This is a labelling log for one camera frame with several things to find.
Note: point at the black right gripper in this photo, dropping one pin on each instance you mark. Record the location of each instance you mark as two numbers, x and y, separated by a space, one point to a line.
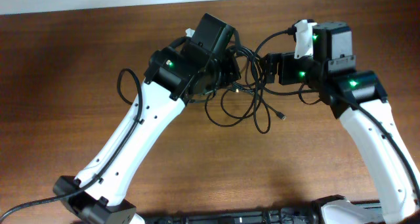
270 67

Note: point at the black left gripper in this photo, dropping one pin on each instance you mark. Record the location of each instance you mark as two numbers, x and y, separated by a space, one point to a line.
233 74

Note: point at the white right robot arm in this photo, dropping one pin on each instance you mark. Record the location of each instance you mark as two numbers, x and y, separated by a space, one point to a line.
323 60

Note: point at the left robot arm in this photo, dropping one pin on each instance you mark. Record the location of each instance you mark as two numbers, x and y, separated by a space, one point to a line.
191 65

